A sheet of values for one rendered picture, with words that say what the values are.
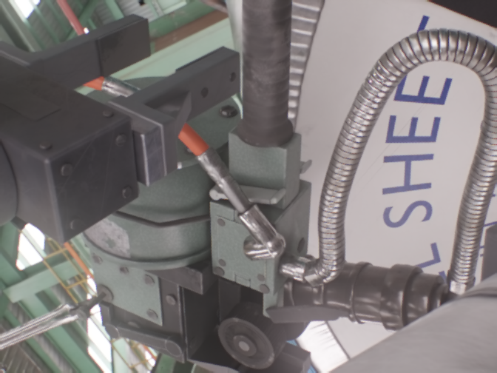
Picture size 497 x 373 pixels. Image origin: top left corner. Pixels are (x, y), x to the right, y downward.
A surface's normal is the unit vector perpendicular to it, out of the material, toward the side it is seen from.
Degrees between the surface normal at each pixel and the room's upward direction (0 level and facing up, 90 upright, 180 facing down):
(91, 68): 129
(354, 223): 90
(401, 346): 98
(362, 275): 96
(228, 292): 58
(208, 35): 90
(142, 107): 115
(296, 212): 137
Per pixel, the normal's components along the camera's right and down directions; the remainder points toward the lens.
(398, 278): -0.37, -0.66
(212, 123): 0.00, -0.82
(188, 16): 0.07, 0.52
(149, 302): -0.50, 0.50
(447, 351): -0.07, -0.97
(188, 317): 0.87, 0.29
